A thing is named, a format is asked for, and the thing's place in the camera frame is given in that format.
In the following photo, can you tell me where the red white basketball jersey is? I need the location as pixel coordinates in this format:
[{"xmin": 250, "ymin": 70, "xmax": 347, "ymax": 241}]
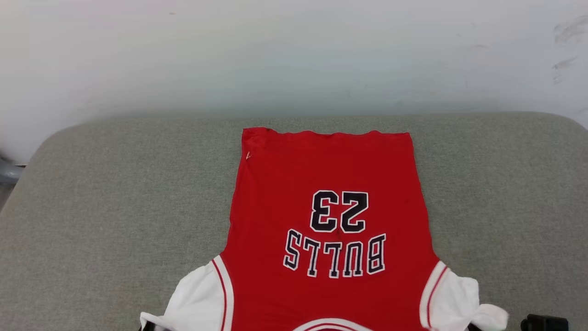
[{"xmin": 139, "ymin": 127, "xmax": 509, "ymax": 331}]

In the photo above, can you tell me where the grey fabric sofa seat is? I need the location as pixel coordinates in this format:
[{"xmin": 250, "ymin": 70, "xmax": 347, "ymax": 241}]
[{"xmin": 0, "ymin": 112, "xmax": 588, "ymax": 331}]

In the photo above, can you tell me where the grey pipe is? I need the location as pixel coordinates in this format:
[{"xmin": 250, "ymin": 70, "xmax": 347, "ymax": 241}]
[{"xmin": 0, "ymin": 154, "xmax": 24, "ymax": 185}]

